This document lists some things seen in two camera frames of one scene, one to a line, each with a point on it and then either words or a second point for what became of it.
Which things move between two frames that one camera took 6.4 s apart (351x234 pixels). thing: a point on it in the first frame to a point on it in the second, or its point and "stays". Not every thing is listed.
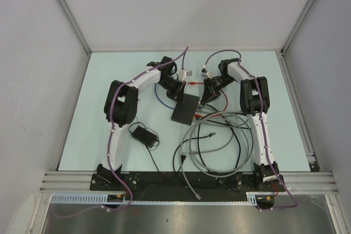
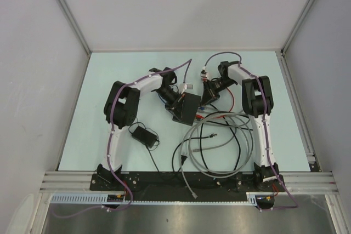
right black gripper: x=211 y=92 stays
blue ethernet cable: x=199 y=108 stays
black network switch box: x=185 y=114 stays
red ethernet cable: x=200 y=116 to x=201 y=117
